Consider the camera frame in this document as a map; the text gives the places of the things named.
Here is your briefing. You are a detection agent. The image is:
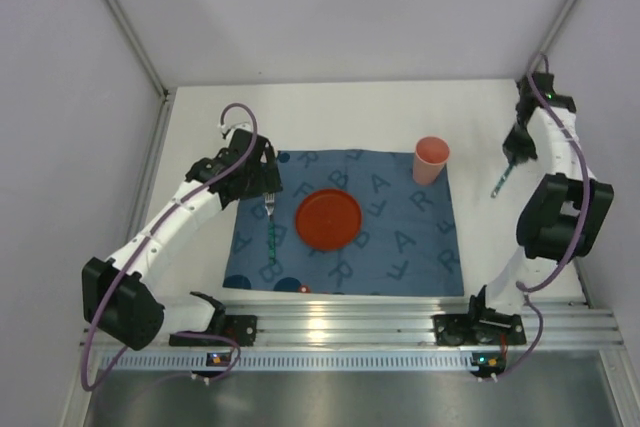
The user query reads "pink plastic cup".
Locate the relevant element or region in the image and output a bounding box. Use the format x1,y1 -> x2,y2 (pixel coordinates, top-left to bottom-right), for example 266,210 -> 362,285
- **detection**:
412,136 -> 450,185

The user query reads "left aluminium frame post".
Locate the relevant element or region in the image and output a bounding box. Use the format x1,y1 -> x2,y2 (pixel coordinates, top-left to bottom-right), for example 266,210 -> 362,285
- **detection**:
69,0 -> 169,98

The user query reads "silver metal spoon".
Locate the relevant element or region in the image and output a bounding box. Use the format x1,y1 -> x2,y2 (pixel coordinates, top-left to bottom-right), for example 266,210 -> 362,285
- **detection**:
490,163 -> 515,199

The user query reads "aluminium mounting rail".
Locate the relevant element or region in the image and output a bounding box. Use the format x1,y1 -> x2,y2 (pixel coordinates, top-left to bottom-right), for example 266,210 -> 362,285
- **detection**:
227,296 -> 624,350

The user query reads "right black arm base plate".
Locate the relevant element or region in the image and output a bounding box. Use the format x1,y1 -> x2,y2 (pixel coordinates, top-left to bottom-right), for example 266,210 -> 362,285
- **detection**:
433,314 -> 526,347

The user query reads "green-handled fork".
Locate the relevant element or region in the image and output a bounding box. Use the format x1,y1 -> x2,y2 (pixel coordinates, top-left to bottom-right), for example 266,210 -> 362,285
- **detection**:
264,193 -> 276,265

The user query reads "right aluminium frame post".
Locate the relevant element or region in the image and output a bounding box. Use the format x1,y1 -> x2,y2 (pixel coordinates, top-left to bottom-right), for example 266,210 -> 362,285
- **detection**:
514,0 -> 581,81

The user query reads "aluminium frame post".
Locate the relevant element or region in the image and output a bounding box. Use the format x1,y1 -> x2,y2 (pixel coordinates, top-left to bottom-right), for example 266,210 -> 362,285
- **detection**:
69,0 -> 169,98
514,0 -> 581,81

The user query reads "blue letter-print cloth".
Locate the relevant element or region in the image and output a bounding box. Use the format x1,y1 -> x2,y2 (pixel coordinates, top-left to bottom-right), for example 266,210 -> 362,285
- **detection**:
223,150 -> 464,297

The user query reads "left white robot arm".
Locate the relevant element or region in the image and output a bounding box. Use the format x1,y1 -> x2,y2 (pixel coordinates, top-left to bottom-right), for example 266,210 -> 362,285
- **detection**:
81,124 -> 283,351

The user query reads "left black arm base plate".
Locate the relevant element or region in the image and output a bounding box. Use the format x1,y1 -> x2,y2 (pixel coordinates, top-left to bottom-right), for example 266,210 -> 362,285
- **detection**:
169,314 -> 258,347

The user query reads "perforated cable duct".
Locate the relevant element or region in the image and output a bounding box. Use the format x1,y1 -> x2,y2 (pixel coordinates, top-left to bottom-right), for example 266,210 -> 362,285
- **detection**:
115,349 -> 503,372

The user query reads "red plastic plate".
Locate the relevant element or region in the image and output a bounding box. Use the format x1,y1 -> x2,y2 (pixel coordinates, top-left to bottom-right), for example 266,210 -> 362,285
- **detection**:
294,189 -> 363,251

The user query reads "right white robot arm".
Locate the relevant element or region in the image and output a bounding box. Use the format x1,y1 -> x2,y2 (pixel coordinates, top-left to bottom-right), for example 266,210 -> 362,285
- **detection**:
468,71 -> 614,337

